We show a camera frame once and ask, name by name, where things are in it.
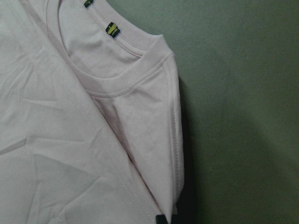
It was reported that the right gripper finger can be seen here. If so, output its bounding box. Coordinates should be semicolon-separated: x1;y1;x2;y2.
155;214;168;224

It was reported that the pink Snoopy t-shirt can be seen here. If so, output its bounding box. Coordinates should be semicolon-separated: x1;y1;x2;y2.
0;0;184;224

